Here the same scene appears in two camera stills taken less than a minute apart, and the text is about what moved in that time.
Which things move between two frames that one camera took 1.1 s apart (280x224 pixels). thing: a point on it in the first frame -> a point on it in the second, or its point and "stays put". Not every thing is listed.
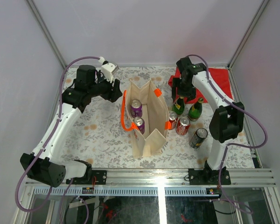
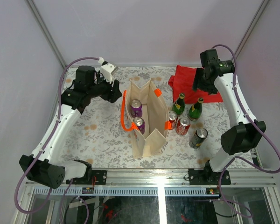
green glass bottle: [178, 107] stays put
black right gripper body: [184, 89] -> [200, 82]
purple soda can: [136, 108] stays put
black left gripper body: [103, 88] stays put
